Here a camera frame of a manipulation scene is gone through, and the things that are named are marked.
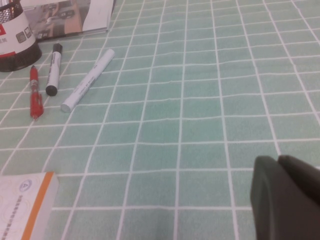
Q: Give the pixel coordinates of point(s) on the white marker with black cap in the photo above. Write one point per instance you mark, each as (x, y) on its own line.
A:
(53, 70)

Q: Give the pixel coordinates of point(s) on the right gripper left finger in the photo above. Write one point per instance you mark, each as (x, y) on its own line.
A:
(280, 205)

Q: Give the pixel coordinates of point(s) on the green checked tablecloth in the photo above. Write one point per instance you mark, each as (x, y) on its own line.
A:
(175, 112)

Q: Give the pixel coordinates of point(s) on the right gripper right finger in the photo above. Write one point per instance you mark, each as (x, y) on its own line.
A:
(302, 168)

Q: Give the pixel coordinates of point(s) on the red retractable gel pen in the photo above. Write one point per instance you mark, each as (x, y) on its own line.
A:
(35, 102)

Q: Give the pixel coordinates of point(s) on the all white marker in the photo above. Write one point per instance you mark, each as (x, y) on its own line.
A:
(87, 80)

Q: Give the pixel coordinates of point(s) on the photo brochure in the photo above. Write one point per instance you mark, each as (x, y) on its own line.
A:
(62, 17)

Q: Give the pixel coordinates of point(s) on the black mesh pen holder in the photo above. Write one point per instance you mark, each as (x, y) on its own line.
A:
(15, 32)

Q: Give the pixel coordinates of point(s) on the white book with orange edge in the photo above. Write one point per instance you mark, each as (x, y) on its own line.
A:
(20, 205)

